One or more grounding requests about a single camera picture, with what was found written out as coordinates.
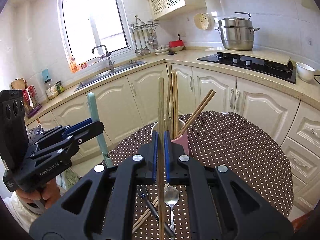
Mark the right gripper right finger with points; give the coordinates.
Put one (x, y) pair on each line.
(221, 204)

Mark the stacked plates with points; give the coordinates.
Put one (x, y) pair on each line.
(161, 50)

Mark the black gas stove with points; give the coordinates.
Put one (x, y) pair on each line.
(281, 71)

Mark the glass jar white lid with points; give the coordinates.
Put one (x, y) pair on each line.
(51, 89)

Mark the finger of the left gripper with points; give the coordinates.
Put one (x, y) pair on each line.
(70, 144)
(80, 130)

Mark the steel spoon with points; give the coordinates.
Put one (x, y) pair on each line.
(171, 198)

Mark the person's left hand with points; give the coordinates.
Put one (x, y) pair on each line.
(50, 193)

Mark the steel sink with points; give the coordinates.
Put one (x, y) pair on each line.
(108, 73)

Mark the small green tin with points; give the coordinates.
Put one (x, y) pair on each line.
(60, 87)

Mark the black plastic fork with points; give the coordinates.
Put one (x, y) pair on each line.
(142, 192)

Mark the steel faucet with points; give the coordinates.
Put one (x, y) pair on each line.
(105, 57)

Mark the hanging utensil rack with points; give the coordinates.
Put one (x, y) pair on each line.
(144, 36)

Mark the brown polka dot tablecloth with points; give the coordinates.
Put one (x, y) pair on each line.
(227, 139)

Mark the wooden chopstick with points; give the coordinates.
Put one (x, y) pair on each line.
(146, 217)
(197, 113)
(173, 106)
(175, 90)
(145, 214)
(168, 98)
(193, 112)
(160, 168)

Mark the stainless steel steamer pot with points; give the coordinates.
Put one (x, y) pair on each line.
(237, 33)

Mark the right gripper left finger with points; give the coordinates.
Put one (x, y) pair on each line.
(102, 203)

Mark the white ceramic bowl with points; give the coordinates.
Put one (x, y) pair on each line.
(305, 72)

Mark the pink utensil holder cup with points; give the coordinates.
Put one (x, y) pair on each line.
(181, 140)

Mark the window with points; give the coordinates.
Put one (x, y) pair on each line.
(94, 28)

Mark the red container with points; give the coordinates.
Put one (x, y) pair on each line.
(176, 45)

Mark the round bamboo trivet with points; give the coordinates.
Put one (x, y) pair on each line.
(202, 21)

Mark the light blue sheathed knife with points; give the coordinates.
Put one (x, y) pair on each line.
(97, 127)

